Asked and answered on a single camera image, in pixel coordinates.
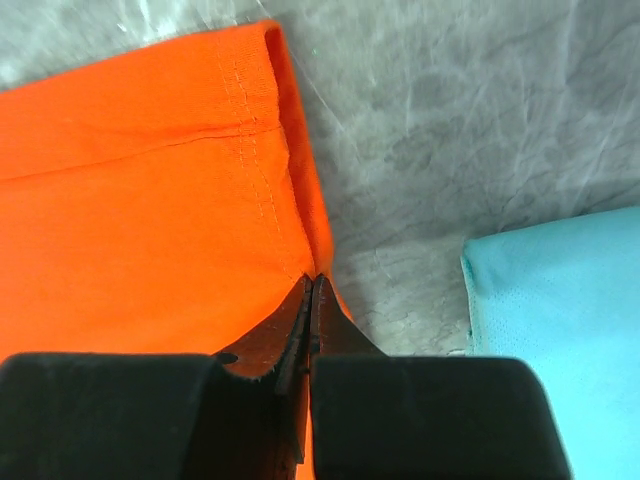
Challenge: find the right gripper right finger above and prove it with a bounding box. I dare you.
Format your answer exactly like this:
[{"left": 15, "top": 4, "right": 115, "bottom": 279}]
[{"left": 310, "top": 276, "right": 571, "bottom": 479}]

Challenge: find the folded teal t shirt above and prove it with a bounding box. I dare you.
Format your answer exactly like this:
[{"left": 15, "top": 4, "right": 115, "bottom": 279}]
[{"left": 461, "top": 207, "right": 639, "bottom": 479}]

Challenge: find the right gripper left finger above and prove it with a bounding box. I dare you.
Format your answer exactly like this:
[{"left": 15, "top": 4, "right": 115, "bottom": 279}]
[{"left": 1, "top": 277, "right": 312, "bottom": 479}]

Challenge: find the orange t shirt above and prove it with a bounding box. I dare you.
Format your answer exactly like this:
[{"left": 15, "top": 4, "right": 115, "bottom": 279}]
[{"left": 0, "top": 19, "right": 354, "bottom": 480}]

